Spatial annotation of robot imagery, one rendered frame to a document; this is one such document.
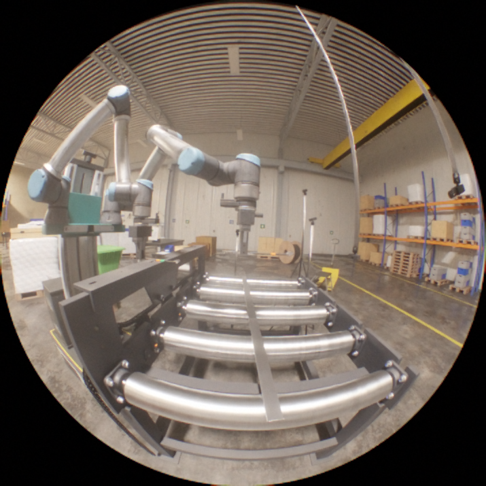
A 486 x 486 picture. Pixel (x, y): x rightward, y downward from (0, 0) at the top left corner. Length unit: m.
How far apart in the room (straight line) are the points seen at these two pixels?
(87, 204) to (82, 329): 1.05
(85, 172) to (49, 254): 2.59
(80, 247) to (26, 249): 2.52
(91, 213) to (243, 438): 1.88
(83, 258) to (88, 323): 1.04
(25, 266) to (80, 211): 2.76
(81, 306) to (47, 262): 3.45
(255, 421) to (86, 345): 0.44
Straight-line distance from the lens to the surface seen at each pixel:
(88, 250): 1.47
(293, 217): 11.31
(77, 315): 0.46
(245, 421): 0.48
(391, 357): 0.75
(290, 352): 0.69
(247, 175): 0.57
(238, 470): 1.33
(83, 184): 1.48
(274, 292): 1.20
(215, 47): 8.13
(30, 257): 3.88
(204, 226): 11.19
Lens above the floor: 1.32
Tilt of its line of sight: 4 degrees down
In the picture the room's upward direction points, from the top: 4 degrees clockwise
